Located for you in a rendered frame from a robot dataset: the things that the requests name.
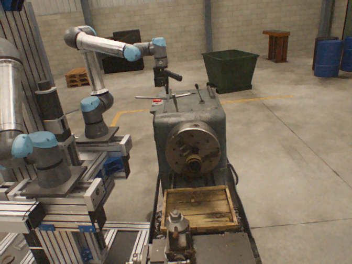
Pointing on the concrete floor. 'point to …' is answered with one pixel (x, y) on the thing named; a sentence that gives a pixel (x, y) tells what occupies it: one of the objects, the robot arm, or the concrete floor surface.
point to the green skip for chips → (230, 70)
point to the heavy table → (277, 45)
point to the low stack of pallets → (77, 77)
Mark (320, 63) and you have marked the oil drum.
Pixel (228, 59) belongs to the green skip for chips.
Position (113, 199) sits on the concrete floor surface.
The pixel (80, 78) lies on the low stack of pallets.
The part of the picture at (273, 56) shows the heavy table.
